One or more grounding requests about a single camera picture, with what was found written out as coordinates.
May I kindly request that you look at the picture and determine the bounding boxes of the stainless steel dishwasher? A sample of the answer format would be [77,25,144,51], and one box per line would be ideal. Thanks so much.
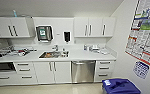
[70,59,97,84]

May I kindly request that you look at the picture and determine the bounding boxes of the blue dish soap bottle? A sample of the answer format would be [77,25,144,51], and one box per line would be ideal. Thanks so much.
[83,44,89,52]

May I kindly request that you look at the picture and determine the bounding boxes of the stack of white dishes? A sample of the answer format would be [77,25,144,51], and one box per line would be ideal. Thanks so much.
[89,44,102,53]

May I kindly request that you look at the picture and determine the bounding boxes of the chrome sink faucet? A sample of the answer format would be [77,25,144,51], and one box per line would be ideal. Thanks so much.
[51,44,60,52]

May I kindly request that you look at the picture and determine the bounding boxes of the steel kitchen sink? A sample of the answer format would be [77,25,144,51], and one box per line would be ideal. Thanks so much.
[38,50,70,60]

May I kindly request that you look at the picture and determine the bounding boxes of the white dish cloth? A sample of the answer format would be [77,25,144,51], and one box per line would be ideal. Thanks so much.
[99,48,111,56]

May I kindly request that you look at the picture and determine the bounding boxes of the steel paper towel dispenser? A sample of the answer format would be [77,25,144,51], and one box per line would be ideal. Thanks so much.
[35,25,54,43]

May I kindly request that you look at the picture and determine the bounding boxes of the white drawer unit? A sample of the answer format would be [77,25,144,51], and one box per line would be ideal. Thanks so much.
[95,59,115,83]
[0,61,39,87]

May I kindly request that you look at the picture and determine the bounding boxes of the dish rack with dishes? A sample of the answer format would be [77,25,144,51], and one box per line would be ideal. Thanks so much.
[0,46,37,57]

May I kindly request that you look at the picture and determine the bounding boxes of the teal spray bottle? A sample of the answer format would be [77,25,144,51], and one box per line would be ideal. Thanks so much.
[12,9,18,18]

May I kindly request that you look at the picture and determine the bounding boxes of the black built-in microwave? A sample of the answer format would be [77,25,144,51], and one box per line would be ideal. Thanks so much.
[0,61,17,73]

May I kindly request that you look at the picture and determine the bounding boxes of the black wall soap dispenser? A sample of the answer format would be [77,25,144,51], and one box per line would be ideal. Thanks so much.
[63,31,72,43]

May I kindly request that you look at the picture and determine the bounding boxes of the large colourful wall poster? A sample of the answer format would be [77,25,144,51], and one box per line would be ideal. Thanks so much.
[124,0,150,70]

